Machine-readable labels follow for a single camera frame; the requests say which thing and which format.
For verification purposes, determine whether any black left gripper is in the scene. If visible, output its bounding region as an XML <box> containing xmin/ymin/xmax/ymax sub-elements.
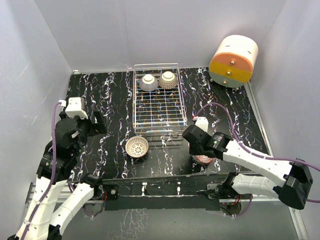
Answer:
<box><xmin>71</xmin><ymin>109</ymin><xmax>107</xmax><ymax>156</ymax></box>

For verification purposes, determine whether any red patterned bowl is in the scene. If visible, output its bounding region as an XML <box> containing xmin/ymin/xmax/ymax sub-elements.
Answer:
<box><xmin>192</xmin><ymin>155</ymin><xmax>214</xmax><ymax>165</ymax></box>

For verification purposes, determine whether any purple striped bowl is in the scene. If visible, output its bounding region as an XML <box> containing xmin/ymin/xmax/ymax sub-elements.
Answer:
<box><xmin>139</xmin><ymin>74</ymin><xmax>159</xmax><ymax>92</ymax></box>

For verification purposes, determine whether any brown floral patterned bowl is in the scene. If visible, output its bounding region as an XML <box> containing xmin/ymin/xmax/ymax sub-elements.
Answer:
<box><xmin>158</xmin><ymin>71</ymin><xmax>178</xmax><ymax>90</ymax></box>

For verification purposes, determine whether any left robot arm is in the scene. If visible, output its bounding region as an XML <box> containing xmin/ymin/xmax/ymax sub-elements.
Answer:
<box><xmin>9</xmin><ymin>110</ymin><xmax>107</xmax><ymax>240</ymax></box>

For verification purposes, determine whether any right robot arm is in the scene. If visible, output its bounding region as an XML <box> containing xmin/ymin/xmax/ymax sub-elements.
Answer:
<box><xmin>182</xmin><ymin>124</ymin><xmax>313</xmax><ymax>210</ymax></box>

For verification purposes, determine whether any white brown lattice bowl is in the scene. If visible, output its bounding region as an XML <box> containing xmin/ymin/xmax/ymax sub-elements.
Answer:
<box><xmin>125</xmin><ymin>136</ymin><xmax>149</xmax><ymax>159</ymax></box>

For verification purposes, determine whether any orange yellow cylindrical drawer cabinet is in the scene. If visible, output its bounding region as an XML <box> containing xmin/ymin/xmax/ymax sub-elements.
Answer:
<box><xmin>208</xmin><ymin>35</ymin><xmax>259</xmax><ymax>88</ymax></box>

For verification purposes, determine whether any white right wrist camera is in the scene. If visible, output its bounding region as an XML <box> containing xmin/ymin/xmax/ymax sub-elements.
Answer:
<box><xmin>193</xmin><ymin>116</ymin><xmax>209</xmax><ymax>133</ymax></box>

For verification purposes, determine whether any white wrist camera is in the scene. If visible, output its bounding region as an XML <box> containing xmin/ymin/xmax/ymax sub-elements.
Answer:
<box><xmin>58</xmin><ymin>97</ymin><xmax>89</xmax><ymax>120</ymax></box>
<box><xmin>193</xmin><ymin>116</ymin><xmax>209</xmax><ymax>133</ymax></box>

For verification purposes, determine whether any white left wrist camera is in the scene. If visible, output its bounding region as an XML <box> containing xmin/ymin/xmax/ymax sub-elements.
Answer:
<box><xmin>58</xmin><ymin>97</ymin><xmax>89</xmax><ymax>120</ymax></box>

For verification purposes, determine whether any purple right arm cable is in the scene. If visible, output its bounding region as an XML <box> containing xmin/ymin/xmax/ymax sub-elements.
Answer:
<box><xmin>192</xmin><ymin>102</ymin><xmax>320</xmax><ymax>218</ymax></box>

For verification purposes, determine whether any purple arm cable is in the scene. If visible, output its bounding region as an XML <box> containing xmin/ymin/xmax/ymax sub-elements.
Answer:
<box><xmin>17</xmin><ymin>101</ymin><xmax>66</xmax><ymax>238</ymax></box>
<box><xmin>192</xmin><ymin>102</ymin><xmax>320</xmax><ymax>218</ymax></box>

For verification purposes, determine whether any white wire dish rack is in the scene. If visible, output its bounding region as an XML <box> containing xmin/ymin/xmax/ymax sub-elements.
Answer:
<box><xmin>132</xmin><ymin>63</ymin><xmax>187</xmax><ymax>137</ymax></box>

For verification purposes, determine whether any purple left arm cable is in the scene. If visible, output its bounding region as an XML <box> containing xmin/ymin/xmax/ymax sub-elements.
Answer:
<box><xmin>17</xmin><ymin>101</ymin><xmax>66</xmax><ymax>238</ymax></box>

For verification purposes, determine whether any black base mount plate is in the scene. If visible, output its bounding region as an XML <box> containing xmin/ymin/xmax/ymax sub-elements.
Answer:
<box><xmin>102</xmin><ymin>181</ymin><xmax>253</xmax><ymax>212</ymax></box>

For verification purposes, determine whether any aluminium frame rail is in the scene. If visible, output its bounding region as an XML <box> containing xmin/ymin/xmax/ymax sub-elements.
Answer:
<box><xmin>13</xmin><ymin>97</ymin><xmax>313</xmax><ymax>240</ymax></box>

